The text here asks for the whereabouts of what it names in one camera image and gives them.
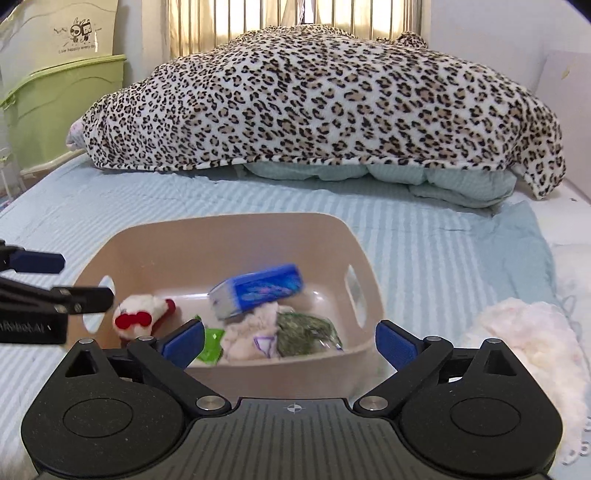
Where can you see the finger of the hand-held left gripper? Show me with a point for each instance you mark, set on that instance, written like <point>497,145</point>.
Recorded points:
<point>41,263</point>
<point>92,299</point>

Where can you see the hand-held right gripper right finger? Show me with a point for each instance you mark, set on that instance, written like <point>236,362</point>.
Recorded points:
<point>395,345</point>

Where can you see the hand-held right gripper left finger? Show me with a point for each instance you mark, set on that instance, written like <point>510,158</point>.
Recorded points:
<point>184,345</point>

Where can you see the blue tissue packet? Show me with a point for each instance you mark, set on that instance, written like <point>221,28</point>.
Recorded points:
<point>263,288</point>

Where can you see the beige plastic basket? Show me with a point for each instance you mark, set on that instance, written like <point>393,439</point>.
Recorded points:
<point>207,244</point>

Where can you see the green snack packet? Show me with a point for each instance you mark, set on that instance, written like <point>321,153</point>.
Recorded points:
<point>212,344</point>

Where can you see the white and red plush toy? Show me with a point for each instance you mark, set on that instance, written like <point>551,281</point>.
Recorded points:
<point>143,308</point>

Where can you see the cream cloth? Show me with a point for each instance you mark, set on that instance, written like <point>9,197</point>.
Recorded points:
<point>244,337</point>

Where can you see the clear bag of green leaves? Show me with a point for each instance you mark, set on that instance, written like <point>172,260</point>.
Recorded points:
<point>302,330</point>

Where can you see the light blue striped bed cover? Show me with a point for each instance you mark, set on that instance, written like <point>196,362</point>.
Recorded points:
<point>415,244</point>

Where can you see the pale pink cloth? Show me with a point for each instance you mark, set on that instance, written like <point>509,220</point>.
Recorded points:
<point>75,134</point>

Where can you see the white fluffy cloth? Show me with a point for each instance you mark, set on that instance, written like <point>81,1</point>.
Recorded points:
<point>531,341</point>

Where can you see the green plastic storage cabinet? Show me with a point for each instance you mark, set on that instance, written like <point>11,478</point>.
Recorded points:
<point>60,108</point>

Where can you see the light blue quilt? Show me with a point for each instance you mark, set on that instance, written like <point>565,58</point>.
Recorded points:
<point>392,177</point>

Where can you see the white bed sheet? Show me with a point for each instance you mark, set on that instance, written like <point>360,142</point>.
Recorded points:
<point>572,258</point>

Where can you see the white translucent storage box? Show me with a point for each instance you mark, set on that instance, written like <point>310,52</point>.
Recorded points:
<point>60,25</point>

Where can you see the leopard print blanket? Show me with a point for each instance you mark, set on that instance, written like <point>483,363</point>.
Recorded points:
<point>323,101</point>

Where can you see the beige striped curtain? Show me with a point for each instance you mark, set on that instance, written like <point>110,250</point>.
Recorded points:
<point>203,23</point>

